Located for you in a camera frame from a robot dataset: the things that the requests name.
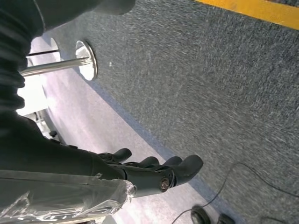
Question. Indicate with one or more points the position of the black stool with chrome base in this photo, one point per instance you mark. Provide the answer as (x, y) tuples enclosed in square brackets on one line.
[(201, 216)]

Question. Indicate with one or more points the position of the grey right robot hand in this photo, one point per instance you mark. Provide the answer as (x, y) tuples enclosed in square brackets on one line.
[(58, 160)]

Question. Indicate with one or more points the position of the chrome stanchion post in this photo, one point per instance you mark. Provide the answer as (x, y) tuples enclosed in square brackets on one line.
[(58, 65)]

